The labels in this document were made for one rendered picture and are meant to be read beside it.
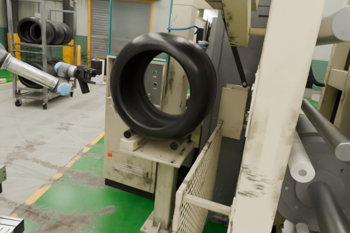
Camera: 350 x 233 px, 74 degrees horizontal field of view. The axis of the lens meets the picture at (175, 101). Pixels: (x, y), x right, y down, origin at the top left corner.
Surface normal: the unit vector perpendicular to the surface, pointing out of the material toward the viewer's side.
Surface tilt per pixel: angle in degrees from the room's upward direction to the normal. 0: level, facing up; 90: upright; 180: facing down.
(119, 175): 90
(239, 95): 90
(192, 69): 84
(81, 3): 90
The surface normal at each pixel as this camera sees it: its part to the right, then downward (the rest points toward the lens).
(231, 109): -0.34, 0.19
